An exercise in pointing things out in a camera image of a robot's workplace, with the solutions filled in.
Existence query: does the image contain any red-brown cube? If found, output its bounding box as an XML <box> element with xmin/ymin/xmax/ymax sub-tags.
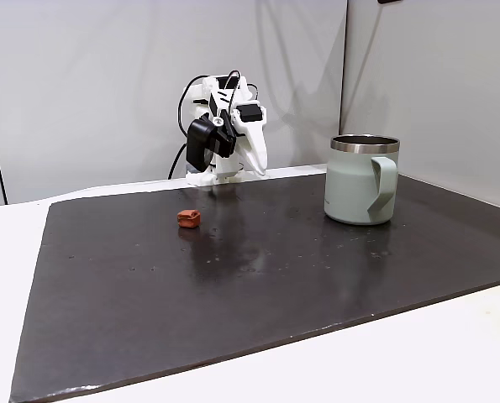
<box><xmin>176</xmin><ymin>208</ymin><xmax>203</xmax><ymax>230</ymax></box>

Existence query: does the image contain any pale green steel-rimmed mug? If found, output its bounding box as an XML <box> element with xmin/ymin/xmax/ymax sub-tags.
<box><xmin>324</xmin><ymin>133</ymin><xmax>401</xmax><ymax>227</ymax></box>

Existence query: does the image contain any dark brown table mat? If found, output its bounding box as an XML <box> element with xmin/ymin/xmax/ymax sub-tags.
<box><xmin>8</xmin><ymin>169</ymin><xmax>500</xmax><ymax>403</ymax></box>

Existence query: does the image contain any black oval camera box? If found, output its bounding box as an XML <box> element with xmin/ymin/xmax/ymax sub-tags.
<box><xmin>185</xmin><ymin>117</ymin><xmax>237</xmax><ymax>173</ymax></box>

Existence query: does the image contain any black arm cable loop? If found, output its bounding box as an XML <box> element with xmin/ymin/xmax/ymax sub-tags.
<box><xmin>175</xmin><ymin>74</ymin><xmax>211</xmax><ymax>136</ymax></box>

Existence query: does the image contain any black power cable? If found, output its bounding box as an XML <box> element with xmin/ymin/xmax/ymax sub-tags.
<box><xmin>166</xmin><ymin>141</ymin><xmax>189</xmax><ymax>181</ymax></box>

